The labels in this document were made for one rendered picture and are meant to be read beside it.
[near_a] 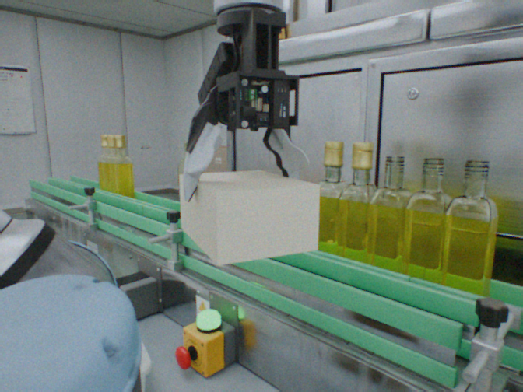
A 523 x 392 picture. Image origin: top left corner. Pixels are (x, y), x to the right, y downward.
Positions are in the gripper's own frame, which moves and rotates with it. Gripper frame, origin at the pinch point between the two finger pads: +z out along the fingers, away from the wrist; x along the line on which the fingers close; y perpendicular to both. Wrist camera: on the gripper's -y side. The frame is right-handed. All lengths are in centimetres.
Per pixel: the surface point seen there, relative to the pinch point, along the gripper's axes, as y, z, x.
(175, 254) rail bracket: -35.5, 18.9, -1.4
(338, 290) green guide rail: 1.5, 14.5, 14.1
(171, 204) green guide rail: -71, 15, 5
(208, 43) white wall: -535, -131, 161
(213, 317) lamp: -17.3, 25.2, 1.3
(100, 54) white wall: -615, -117, 11
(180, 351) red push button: -16.5, 29.7, -4.9
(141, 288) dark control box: -41, 28, -8
